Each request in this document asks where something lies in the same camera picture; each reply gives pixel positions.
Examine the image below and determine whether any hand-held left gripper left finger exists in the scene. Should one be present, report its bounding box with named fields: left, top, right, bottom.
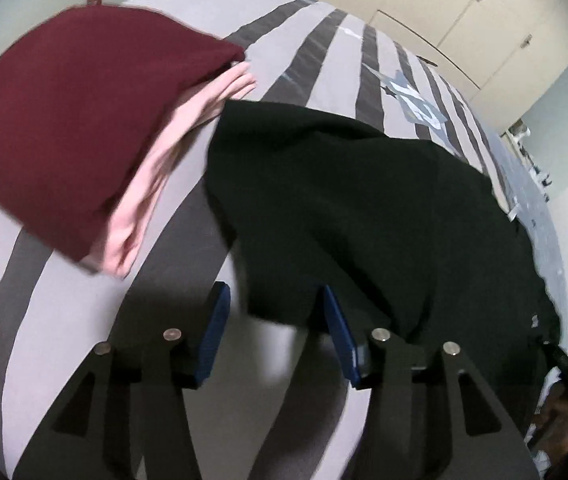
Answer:
left=14, top=281, right=232, bottom=480

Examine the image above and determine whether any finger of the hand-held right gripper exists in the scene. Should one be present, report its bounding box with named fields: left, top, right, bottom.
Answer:
left=539, top=341, right=568, bottom=369

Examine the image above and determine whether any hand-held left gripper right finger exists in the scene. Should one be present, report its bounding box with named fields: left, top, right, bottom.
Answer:
left=320, top=284, right=540, bottom=480

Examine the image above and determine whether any black printed t-shirt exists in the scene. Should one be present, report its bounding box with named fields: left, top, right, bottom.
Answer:
left=205, top=100, right=565, bottom=361

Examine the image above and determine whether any striped grey bed sheet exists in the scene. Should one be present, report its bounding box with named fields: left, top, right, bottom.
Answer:
left=0, top=0, right=565, bottom=480

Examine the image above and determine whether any folded pink garment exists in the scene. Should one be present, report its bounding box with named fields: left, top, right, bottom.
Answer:
left=84, top=62, right=257, bottom=277

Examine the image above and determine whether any white nightstand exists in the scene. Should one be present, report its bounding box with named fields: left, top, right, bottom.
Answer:
left=501, top=130, right=555, bottom=201

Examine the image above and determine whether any folded maroon garment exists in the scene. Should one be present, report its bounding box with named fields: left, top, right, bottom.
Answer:
left=0, top=4, right=247, bottom=263

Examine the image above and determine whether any cream wardrobe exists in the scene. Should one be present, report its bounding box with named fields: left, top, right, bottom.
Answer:
left=264, top=0, right=568, bottom=133

